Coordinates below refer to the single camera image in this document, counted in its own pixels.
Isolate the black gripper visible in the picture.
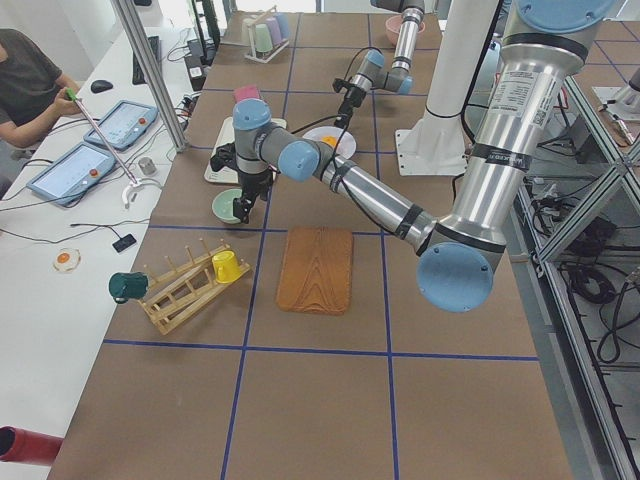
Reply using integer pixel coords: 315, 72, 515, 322
209, 142, 275, 224
333, 78, 366, 129

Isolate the orange fruit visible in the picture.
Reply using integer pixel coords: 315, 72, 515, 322
321, 136, 337, 147

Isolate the white plate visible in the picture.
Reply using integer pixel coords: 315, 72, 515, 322
303, 126, 356, 159

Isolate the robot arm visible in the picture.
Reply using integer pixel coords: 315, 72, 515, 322
210, 1, 612, 312
332, 0, 426, 129

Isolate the brown wooden tray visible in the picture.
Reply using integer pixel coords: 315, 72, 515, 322
276, 227, 354, 316

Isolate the green bowl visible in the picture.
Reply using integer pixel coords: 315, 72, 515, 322
212, 188, 242, 225

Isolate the yellow mug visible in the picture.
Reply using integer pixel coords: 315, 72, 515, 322
212, 250, 242, 284

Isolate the metal weight cylinder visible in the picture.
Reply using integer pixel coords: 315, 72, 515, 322
138, 157, 157, 176

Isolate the white cup rack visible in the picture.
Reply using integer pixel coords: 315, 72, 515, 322
242, 6, 291, 64

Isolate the wooden drying rack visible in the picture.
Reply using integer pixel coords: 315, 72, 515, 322
137, 238, 251, 335

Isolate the green cup on rack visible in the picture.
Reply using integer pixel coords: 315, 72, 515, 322
254, 23, 273, 56

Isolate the small black device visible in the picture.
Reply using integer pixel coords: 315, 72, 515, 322
112, 234, 137, 253

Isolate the purple cup on rack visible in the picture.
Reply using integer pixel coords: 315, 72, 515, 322
265, 17, 283, 47

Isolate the far blue teach pendant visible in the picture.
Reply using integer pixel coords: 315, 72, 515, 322
97, 100, 158, 152

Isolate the blue teach pendant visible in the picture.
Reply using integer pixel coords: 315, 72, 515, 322
97, 100, 158, 152
27, 142, 116, 206

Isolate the dark green mug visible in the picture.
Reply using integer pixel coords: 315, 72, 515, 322
108, 272, 149, 303

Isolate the black keyboard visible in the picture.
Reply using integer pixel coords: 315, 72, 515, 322
131, 35, 162, 86

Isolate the near blue teach pendant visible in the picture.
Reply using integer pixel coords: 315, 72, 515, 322
27, 142, 116, 206

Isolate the fried egg toy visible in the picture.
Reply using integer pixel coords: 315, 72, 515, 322
53, 248, 81, 273

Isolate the black computer mouse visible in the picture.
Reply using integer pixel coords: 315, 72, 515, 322
90, 79, 114, 94

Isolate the grabber stick tool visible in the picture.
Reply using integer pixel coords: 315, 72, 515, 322
63, 87, 163, 209

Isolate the seated person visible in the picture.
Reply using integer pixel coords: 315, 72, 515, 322
1, 28, 80, 149

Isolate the red cylinder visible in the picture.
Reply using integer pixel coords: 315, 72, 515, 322
1, 426, 64, 466

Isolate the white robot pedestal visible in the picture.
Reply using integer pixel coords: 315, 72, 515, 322
396, 0, 500, 176

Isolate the aluminium frame post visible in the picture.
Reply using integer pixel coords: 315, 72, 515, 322
111, 0, 188, 153

